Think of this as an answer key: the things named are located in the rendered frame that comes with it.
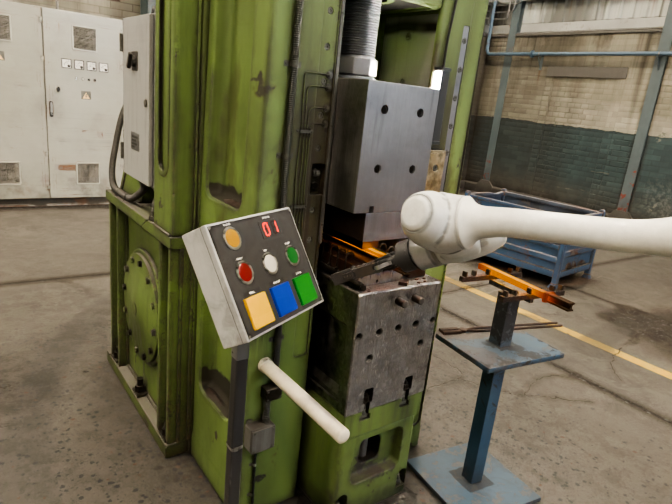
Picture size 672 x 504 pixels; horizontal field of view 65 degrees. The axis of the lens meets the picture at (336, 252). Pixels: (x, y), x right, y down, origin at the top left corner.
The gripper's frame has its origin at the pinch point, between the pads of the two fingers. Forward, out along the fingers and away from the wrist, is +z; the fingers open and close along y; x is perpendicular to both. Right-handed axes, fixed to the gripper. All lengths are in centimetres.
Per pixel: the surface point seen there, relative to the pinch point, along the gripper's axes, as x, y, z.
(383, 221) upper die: 9.8, 42.4, 4.8
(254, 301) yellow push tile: 2.5, -21.2, 12.5
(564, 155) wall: 12, 891, 40
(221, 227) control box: 21.1, -22.1, 13.2
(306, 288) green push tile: 0.0, -0.1, 12.5
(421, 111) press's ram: 38, 52, -17
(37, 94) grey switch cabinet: 265, 246, 428
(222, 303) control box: 4.8, -27.0, 16.5
